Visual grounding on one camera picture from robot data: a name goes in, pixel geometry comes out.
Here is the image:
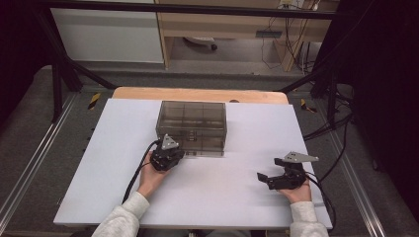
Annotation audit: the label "person's left hand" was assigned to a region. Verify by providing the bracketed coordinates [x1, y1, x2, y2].
[137, 151, 171, 198]

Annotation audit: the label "right hand-held gripper black cable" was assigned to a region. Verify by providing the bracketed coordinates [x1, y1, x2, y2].
[304, 171, 337, 229]

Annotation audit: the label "black metal stand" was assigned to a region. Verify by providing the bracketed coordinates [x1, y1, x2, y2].
[33, 6, 117, 123]
[278, 62, 340, 130]

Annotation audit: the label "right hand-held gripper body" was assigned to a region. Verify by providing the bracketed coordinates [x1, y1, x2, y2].
[268, 151, 320, 191]

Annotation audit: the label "grey power strip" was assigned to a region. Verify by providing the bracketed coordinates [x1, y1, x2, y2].
[255, 30, 284, 39]

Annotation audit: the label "black horizontal frame bar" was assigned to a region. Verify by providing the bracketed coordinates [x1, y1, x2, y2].
[33, 1, 337, 20]

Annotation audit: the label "black floor cables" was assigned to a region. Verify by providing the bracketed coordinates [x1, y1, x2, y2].
[302, 113, 354, 142]

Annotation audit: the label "left hand-held gripper black cable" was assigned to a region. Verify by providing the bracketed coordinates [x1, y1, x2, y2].
[122, 139, 162, 204]

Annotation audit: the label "black curtain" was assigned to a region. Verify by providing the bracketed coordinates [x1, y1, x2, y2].
[0, 0, 55, 124]
[312, 0, 419, 211]

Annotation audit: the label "smoky transparent drawer cabinet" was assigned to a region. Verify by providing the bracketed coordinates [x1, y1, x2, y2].
[155, 100, 228, 153]

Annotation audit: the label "hanging black desk cables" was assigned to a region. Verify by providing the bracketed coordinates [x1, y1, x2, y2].
[261, 14, 315, 72]

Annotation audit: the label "white table cover board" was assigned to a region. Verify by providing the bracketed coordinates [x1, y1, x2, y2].
[53, 98, 333, 230]

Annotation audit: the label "yellow black floor tape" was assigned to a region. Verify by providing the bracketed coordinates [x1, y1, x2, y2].
[87, 92, 102, 111]
[299, 98, 318, 114]

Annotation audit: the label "light wooden desk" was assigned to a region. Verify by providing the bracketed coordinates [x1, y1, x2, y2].
[154, 0, 340, 72]

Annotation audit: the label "wooden table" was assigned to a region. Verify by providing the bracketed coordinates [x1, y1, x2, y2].
[112, 86, 291, 105]

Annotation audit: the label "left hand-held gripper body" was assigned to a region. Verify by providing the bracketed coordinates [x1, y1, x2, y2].
[150, 133, 186, 172]

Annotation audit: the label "office chair base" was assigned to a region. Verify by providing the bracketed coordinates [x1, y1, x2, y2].
[183, 37, 218, 51]

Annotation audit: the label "person's right hand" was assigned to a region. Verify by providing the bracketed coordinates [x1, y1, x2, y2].
[278, 181, 312, 205]

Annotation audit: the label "aluminium floor rail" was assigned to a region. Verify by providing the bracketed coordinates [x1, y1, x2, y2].
[324, 131, 386, 237]
[0, 93, 78, 225]

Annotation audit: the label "white cabinet panel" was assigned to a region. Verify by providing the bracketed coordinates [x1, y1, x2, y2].
[50, 8, 165, 64]

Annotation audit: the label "hand-held gripper black cable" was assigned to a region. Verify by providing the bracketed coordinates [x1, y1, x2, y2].
[122, 139, 162, 204]
[304, 171, 337, 229]

